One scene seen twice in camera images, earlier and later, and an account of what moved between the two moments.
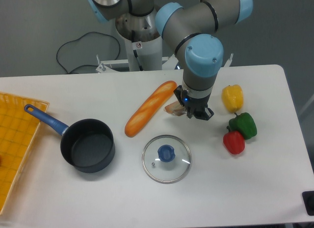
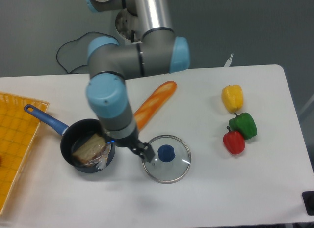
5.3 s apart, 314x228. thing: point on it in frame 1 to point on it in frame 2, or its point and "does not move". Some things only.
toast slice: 175,108 to 94,151
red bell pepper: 234,142 does not move
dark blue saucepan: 88,144 does not move
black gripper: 195,107 to 134,143
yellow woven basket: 17,129 does not move
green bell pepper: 244,123 does not move
